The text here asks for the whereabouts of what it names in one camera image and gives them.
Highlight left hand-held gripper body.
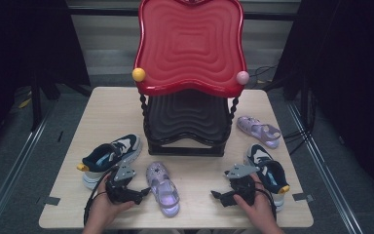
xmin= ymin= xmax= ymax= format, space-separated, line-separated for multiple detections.
xmin=104 ymin=163 xmax=144 ymax=206

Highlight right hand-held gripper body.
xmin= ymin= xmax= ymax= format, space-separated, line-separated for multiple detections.
xmin=224 ymin=163 xmax=261 ymax=207

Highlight purple sandal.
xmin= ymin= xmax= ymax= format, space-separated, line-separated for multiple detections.
xmin=145 ymin=161 xmax=181 ymax=218
xmin=236 ymin=115 xmax=282 ymax=150

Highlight navy and white sneaker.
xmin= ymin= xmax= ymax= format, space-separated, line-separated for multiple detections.
xmin=76 ymin=134 xmax=143 ymax=191
xmin=243 ymin=143 xmax=291 ymax=213

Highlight red and black shoe rack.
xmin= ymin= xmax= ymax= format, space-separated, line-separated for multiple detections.
xmin=131 ymin=0 xmax=251 ymax=158

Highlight person's left hand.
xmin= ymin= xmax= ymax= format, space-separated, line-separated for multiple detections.
xmin=90 ymin=175 xmax=136 ymax=228

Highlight person's right hand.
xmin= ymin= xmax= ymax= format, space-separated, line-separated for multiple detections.
xmin=233 ymin=173 xmax=279 ymax=228

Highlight grey tape strip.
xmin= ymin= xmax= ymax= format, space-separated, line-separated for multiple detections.
xmin=292 ymin=192 xmax=316 ymax=203
xmin=44 ymin=196 xmax=61 ymax=207

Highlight pink ball knob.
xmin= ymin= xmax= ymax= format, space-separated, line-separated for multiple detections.
xmin=236 ymin=70 xmax=250 ymax=86

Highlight yellow ball knob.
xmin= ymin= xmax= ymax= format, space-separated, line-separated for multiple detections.
xmin=131 ymin=67 xmax=147 ymax=83

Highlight black metal stand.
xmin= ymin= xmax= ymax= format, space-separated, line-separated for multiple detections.
xmin=29 ymin=79 xmax=44 ymax=132

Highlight black curtain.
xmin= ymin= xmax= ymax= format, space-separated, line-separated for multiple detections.
xmin=274 ymin=0 xmax=374 ymax=204
xmin=0 ymin=0 xmax=92 ymax=160

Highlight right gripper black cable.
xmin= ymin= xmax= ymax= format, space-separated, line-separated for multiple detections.
xmin=256 ymin=181 xmax=278 ymax=222

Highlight bundle of black floor cables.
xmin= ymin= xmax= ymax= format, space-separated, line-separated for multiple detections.
xmin=283 ymin=129 xmax=314 ymax=156

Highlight metal floor rail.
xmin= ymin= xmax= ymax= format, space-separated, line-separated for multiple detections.
xmin=0 ymin=105 xmax=56 ymax=234
xmin=286 ymin=101 xmax=366 ymax=234

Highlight black floor cable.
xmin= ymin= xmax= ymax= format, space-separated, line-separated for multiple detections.
xmin=248 ymin=63 xmax=279 ymax=80

